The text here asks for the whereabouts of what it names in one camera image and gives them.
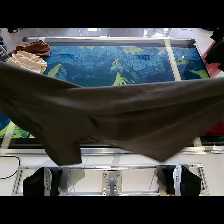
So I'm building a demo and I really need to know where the cream striped garment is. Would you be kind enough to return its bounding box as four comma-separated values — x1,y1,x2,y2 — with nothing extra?
5,50,49,75

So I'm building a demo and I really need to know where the dark brown shirt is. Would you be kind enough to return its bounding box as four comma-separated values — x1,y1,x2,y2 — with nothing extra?
0,61,224,167

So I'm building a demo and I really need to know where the rust brown garment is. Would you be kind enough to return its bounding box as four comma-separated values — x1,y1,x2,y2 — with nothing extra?
8,39,52,59

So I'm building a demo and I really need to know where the black garment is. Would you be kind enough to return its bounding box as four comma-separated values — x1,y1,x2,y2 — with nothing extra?
203,28,224,72

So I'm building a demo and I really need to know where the black cable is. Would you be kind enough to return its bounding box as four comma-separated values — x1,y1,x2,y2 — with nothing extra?
0,154,22,181

